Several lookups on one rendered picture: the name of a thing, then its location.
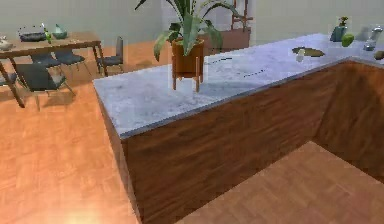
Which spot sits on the dark round tray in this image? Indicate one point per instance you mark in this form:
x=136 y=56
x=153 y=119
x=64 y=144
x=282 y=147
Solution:
x=32 y=36

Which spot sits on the green bottle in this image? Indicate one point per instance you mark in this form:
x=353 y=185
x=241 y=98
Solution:
x=48 y=36

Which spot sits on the brown wooden chair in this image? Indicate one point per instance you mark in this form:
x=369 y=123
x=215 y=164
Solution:
x=242 y=16

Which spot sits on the brown wooden kitchen counter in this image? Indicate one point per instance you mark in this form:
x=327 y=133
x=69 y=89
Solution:
x=233 y=140

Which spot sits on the white teapot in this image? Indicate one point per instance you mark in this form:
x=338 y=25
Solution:
x=4 y=44

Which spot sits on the dark grey dining chair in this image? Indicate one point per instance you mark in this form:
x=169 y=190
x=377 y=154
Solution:
x=45 y=60
x=68 y=57
x=112 y=59
x=38 y=78

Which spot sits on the green plant in orange pot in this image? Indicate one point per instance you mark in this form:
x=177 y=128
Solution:
x=187 y=50

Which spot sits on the small plant in teal pot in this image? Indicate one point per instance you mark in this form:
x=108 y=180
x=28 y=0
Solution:
x=339 y=31

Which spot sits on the brown potato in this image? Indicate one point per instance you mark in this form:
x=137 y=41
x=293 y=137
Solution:
x=379 y=54

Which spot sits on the silver metal faucet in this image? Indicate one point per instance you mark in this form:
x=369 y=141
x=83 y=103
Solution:
x=373 y=38

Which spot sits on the brown wooden dining table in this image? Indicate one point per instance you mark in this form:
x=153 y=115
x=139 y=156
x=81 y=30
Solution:
x=50 y=45

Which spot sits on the small white cup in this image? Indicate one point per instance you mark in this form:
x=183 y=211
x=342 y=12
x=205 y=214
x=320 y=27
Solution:
x=300 y=55

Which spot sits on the teal glass bowl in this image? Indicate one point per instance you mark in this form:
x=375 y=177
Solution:
x=60 y=33

